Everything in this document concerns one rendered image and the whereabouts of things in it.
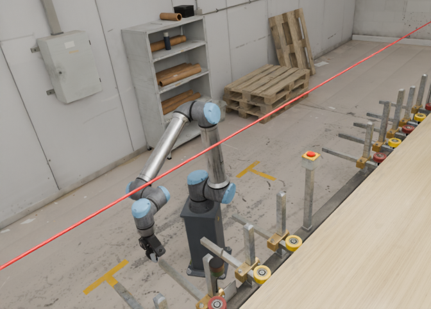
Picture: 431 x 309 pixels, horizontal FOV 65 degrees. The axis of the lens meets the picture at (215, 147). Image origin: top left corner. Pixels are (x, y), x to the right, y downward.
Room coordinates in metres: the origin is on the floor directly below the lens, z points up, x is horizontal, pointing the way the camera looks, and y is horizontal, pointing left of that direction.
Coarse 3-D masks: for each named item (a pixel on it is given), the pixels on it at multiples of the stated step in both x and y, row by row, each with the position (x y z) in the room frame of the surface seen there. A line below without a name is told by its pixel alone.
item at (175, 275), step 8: (160, 264) 1.18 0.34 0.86; (168, 264) 1.18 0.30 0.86; (168, 272) 1.14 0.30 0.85; (176, 272) 1.12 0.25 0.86; (176, 280) 1.09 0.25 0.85; (184, 280) 1.07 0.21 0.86; (184, 288) 1.05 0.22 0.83; (192, 288) 1.02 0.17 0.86; (192, 296) 1.00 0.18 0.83; (200, 296) 0.98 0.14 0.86
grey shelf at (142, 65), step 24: (144, 24) 4.04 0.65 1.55; (168, 24) 3.87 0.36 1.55; (192, 24) 4.38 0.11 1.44; (144, 48) 3.64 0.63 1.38; (192, 48) 4.04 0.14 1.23; (144, 72) 3.70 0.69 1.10; (144, 96) 3.78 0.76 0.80; (168, 96) 4.25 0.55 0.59; (144, 120) 3.86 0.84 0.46; (168, 120) 3.67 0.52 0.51
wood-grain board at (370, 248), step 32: (416, 128) 2.17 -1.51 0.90; (384, 160) 1.80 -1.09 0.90; (416, 160) 1.76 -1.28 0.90; (384, 192) 1.49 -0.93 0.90; (416, 192) 1.46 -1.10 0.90; (352, 224) 1.27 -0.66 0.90; (384, 224) 1.24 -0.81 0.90; (416, 224) 1.22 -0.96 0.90; (320, 256) 1.09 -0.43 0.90; (352, 256) 1.07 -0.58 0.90; (384, 256) 1.05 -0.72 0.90; (416, 256) 1.03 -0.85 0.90; (288, 288) 0.94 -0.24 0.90; (320, 288) 0.92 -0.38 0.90; (352, 288) 0.90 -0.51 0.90; (384, 288) 0.89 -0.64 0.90; (416, 288) 0.87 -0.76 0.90
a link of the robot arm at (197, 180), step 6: (192, 174) 1.94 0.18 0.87; (198, 174) 1.92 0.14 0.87; (204, 174) 1.91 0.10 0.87; (192, 180) 1.86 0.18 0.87; (198, 180) 1.85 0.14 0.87; (204, 180) 1.87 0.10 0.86; (192, 186) 1.86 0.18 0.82; (198, 186) 1.85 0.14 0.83; (204, 186) 1.83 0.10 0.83; (192, 192) 1.86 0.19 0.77; (198, 192) 1.84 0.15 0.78; (192, 198) 1.87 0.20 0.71; (198, 198) 1.85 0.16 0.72; (204, 198) 1.86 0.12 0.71
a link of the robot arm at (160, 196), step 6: (162, 186) 1.40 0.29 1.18; (144, 192) 1.36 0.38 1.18; (150, 192) 1.35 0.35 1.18; (156, 192) 1.34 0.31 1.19; (162, 192) 1.35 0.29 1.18; (168, 192) 1.37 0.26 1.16; (144, 198) 1.35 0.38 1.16; (150, 198) 1.30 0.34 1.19; (156, 198) 1.31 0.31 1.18; (162, 198) 1.32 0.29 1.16; (168, 198) 1.35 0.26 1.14; (156, 204) 1.29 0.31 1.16; (162, 204) 1.31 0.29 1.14
